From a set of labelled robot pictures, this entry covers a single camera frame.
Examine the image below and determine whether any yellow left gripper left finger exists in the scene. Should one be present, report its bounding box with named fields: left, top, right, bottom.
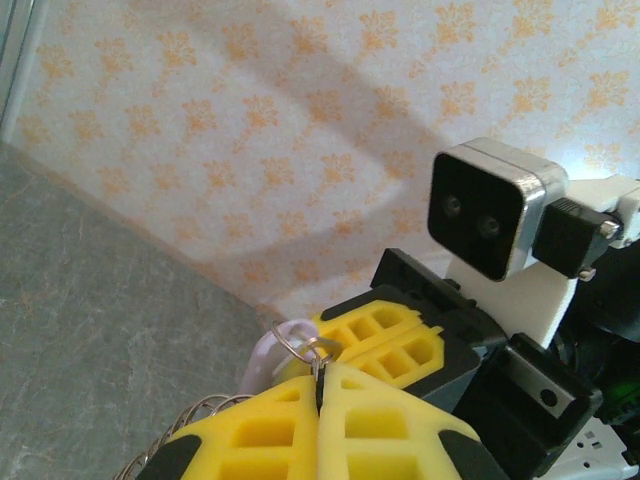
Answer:
left=133, top=370, right=322, bottom=480

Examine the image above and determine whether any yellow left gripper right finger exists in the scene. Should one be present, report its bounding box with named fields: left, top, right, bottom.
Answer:
left=318, top=362, right=507, bottom=480

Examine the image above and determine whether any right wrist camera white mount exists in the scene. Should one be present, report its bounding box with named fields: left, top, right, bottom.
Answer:
left=427, top=136, right=640, bottom=351

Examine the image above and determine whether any aluminium frame post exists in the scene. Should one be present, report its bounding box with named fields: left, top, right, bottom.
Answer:
left=0, top=0, right=40, bottom=134

